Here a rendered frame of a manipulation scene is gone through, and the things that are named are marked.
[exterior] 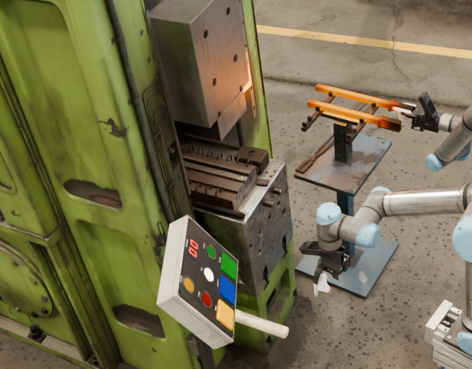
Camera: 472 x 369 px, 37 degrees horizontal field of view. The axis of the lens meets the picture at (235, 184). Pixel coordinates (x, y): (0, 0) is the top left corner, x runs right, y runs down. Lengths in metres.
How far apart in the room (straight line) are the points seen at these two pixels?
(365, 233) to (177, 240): 0.60
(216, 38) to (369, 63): 2.91
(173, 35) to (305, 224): 1.93
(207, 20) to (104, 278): 1.26
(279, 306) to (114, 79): 1.61
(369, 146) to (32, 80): 1.59
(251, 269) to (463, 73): 2.64
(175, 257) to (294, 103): 2.71
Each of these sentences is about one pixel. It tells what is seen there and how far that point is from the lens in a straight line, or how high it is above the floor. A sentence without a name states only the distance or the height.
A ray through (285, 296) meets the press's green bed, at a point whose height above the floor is 0.16.
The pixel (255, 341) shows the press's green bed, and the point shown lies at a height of 0.11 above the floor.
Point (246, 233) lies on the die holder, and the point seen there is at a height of 0.85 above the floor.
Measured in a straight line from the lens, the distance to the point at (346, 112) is 3.05.
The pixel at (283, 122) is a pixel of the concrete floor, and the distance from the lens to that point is 4.61.
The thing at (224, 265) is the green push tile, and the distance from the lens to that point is 2.36.
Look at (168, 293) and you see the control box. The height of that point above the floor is 1.19.
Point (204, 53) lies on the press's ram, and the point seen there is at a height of 1.63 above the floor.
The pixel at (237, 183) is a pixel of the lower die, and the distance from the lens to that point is 2.71.
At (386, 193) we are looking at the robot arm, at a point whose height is 1.29.
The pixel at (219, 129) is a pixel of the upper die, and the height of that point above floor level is 1.32.
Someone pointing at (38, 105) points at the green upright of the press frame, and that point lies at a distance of 2.46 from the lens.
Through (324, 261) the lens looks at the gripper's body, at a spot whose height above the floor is 1.07.
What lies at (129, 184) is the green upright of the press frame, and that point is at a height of 1.28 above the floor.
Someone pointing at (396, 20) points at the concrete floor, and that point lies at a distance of 5.63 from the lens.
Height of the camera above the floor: 2.79
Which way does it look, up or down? 42 degrees down
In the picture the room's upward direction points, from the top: 10 degrees counter-clockwise
